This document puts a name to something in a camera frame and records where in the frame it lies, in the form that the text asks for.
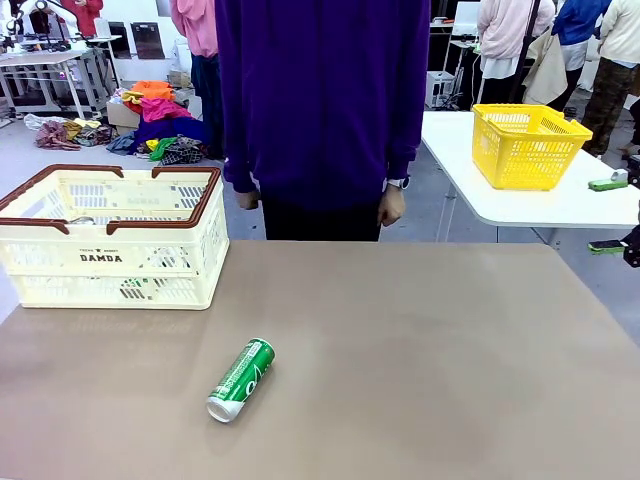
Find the reddish patterned cloth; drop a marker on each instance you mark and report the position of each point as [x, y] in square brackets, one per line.
[52, 135]

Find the white computer case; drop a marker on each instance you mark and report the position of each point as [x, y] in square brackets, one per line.
[441, 89]

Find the narrow white table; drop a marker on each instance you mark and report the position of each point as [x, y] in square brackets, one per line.
[102, 40]

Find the person in cream jacket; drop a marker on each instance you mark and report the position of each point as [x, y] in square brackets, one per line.
[617, 55]

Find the grey blue cloth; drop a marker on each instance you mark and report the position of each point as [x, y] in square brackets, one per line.
[122, 143]

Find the black checkered cloth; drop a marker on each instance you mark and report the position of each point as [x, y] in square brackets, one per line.
[182, 152]

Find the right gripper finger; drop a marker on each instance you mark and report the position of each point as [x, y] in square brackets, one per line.
[607, 184]
[606, 246]

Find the purple sleeved left forearm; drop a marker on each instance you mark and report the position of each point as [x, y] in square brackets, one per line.
[407, 140]

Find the person in pink hoodie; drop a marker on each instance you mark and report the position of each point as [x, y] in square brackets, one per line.
[197, 25]

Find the white side table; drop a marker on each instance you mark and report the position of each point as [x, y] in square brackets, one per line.
[465, 165]

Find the yellow plastic basket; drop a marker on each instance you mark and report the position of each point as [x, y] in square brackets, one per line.
[500, 150]

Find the person in red top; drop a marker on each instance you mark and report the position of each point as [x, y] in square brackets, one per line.
[87, 12]

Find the white wrist watch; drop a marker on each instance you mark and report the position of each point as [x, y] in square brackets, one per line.
[399, 183]

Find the person in blue jacket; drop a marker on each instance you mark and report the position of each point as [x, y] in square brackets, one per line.
[577, 25]

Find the green drink can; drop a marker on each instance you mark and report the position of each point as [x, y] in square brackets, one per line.
[242, 380]

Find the white side table leg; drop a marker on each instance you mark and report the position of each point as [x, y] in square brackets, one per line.
[447, 210]

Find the pink cloth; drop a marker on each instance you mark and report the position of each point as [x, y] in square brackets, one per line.
[162, 110]

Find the yellow cloth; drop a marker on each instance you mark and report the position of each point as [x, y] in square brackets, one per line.
[82, 125]

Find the bright green cloth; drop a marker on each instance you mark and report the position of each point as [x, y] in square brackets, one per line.
[159, 150]

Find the dark patterned cloth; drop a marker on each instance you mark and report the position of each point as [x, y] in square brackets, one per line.
[100, 136]

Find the person's right hand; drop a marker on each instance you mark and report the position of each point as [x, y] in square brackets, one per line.
[247, 200]

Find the person's left hand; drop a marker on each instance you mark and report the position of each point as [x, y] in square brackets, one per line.
[391, 207]

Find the person in pale pink sweater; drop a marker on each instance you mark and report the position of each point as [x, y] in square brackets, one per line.
[505, 30]

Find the orange cloth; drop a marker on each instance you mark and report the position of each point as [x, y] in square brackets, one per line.
[155, 91]

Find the purple cloth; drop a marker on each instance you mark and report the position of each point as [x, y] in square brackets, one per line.
[160, 131]

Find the black panel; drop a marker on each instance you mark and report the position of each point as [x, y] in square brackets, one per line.
[119, 41]
[148, 41]

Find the grey metal frame table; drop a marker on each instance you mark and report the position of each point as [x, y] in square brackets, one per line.
[30, 60]

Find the purple sleeved right forearm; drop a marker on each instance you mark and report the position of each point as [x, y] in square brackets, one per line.
[240, 150]

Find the person in purple sweater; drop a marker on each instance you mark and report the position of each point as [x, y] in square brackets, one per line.
[320, 125]

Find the white plastic bag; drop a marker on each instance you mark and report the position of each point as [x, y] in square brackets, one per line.
[40, 121]

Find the green labelled drink bottle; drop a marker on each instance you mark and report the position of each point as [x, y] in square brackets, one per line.
[134, 289]

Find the cream plastic shopping basket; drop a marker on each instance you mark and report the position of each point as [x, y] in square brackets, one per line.
[165, 260]

